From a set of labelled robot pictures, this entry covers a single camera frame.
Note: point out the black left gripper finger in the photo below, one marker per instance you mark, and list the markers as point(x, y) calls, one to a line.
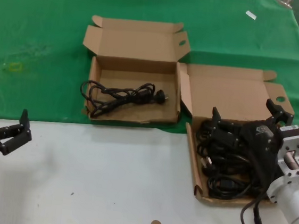
point(24, 133)

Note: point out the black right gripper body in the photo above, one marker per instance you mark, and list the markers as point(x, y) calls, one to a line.
point(261, 140)

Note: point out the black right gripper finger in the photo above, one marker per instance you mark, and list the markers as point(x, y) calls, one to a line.
point(222, 127)
point(283, 115)

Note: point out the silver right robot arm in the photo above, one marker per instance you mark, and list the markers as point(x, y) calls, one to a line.
point(291, 191)

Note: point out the open cardboard box round cutout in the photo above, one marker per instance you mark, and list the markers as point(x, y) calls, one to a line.
point(220, 98)

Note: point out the open cardboard box oval cutout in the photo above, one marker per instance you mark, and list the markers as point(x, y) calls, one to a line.
point(137, 46)

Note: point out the white tape piece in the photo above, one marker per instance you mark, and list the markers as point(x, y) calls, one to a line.
point(250, 15)

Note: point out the green table cloth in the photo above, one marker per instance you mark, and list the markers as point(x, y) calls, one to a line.
point(41, 25)

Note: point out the silver binder clip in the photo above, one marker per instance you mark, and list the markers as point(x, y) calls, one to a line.
point(284, 2)

